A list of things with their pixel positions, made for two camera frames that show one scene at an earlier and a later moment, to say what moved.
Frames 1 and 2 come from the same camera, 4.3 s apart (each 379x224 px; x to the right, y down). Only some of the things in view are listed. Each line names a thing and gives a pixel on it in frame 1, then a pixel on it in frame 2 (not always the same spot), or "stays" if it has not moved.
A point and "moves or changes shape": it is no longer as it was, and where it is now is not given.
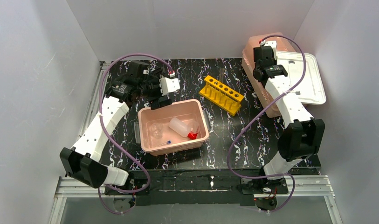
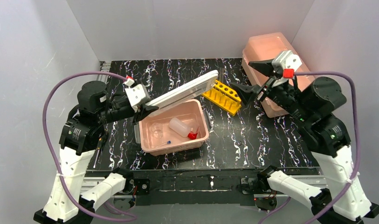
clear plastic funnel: [193, 126] stays
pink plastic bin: [181, 126] stays
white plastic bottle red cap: [182, 128] stays
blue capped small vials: [168, 142] stays
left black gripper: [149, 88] to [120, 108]
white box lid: [311, 89] moves or changes shape
